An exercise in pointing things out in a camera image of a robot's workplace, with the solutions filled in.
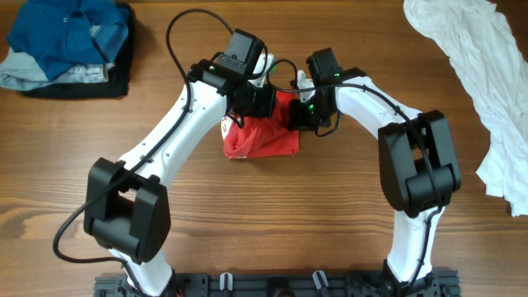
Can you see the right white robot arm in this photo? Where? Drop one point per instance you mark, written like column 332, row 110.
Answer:
column 418, row 167

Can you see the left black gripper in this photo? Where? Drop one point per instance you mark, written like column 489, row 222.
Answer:
column 264, row 108

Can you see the grey folded garment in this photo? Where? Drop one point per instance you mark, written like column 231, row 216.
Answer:
column 20, row 72

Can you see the blue polo shirt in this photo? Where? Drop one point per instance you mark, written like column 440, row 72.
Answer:
column 60, row 34

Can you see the red soccer t-shirt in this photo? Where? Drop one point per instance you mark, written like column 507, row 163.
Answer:
column 259, row 138

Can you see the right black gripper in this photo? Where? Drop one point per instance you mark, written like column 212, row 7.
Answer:
column 297, row 120

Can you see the white crumpled cloth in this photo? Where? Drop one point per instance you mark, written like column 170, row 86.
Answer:
column 482, row 50

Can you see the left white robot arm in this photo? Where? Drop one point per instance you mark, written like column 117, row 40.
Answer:
column 127, row 209

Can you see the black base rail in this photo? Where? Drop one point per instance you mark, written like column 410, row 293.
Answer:
column 353, row 283

